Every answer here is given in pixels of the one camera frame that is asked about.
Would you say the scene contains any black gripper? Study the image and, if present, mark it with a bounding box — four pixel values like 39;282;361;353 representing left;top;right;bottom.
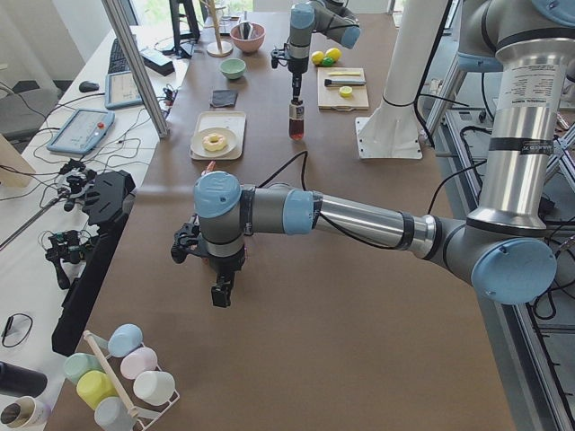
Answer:
270;43;310;100
171;215;246;308

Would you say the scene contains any dark tea bottle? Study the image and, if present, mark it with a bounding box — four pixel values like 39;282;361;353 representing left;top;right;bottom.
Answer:
288;99;305;141

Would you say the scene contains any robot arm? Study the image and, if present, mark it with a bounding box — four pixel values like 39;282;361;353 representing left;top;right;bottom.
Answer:
172;1;574;308
270;1;361;101

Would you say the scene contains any cream serving tray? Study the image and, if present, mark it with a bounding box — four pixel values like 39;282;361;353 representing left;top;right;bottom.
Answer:
190;111;246;161

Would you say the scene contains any yellow lemon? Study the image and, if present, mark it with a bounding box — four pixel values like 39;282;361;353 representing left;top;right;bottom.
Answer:
325;48;341;63
311;51;325;66

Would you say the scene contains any steel muddler bar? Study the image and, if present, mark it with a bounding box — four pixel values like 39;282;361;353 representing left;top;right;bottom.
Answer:
323;78;366;87

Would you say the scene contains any yellow plastic knife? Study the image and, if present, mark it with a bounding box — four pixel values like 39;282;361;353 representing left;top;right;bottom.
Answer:
328;68;362;76

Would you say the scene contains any bamboo cutting board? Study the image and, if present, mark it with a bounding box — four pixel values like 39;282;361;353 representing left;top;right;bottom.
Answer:
316;66;369;110

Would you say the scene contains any half lemon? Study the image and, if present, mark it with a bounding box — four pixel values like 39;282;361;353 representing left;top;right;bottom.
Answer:
339;86;353;99

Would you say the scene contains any green bowl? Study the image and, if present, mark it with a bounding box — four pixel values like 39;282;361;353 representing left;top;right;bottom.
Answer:
219;58;246;80

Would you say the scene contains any pink bowl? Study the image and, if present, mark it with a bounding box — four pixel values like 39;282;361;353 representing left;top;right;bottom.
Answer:
230;22;266;54

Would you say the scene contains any steel ice scoop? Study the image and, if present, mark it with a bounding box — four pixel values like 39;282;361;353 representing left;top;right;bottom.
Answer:
238;11;253;40

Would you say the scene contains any grey folded cloth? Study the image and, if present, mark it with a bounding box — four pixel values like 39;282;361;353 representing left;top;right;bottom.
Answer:
210;89;238;108

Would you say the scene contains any round wooden stand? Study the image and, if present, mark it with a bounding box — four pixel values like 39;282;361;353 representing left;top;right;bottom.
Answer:
201;0;234;57

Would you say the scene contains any glazed donut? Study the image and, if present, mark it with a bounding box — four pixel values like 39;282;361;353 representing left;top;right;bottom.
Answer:
202;133;227;153

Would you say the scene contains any pink mug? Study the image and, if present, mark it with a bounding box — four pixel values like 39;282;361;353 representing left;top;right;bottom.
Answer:
120;347;158;380

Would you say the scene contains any pale blue mug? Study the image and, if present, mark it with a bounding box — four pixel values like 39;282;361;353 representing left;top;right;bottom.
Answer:
108;323;143;357

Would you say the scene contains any white mug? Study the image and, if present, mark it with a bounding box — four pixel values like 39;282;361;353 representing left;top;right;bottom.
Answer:
133;371;175;406

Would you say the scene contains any white plate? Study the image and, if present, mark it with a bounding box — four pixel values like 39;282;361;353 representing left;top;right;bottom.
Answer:
190;127;238;157

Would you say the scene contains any black equipment stand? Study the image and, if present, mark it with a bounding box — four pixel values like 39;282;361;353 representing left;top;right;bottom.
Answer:
46;170;135;356

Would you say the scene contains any yellow mug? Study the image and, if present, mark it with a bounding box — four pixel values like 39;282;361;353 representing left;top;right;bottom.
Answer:
76;370;118;410

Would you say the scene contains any pale green mug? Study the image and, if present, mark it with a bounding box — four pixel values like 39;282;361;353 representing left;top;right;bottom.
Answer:
63;353;103;384

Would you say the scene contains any grey mug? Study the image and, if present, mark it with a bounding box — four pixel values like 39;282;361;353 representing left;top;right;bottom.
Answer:
94;397;136;431

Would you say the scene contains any teach pendant tablet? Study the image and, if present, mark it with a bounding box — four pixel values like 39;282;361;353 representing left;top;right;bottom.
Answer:
104;71;143;110

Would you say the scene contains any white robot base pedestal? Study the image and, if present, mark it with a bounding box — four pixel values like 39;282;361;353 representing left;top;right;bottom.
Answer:
356;0;451;160

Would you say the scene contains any white wire cup rack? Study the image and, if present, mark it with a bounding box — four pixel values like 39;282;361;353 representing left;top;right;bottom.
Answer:
83;330;181;430

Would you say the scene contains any aluminium frame post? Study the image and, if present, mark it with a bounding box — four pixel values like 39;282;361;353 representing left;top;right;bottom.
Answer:
102;0;169;138

